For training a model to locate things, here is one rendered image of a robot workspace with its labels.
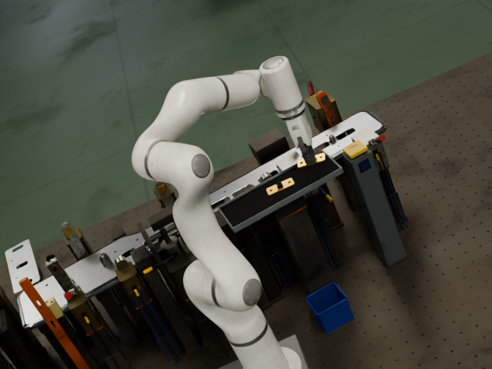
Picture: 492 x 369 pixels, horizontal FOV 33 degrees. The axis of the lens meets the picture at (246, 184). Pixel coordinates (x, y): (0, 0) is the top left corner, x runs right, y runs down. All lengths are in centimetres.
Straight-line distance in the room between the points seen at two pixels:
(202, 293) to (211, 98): 52
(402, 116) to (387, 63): 189
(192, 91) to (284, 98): 36
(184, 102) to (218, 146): 315
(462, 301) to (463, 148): 77
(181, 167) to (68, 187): 361
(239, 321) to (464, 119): 144
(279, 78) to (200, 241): 50
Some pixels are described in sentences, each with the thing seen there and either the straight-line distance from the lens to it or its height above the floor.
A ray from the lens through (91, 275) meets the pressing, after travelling 284.
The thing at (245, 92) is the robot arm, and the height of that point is 157.
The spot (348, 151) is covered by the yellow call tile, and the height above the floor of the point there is 116.
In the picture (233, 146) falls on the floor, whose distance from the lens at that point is 511.
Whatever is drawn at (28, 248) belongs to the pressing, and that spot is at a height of 100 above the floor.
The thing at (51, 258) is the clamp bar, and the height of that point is 121.
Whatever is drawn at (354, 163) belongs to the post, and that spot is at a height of 113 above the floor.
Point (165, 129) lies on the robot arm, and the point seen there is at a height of 162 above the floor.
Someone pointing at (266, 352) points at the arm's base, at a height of 93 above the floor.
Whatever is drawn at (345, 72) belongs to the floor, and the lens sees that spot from 541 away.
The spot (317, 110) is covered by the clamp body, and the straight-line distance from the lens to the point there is 300.
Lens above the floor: 255
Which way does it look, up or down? 33 degrees down
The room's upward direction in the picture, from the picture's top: 24 degrees counter-clockwise
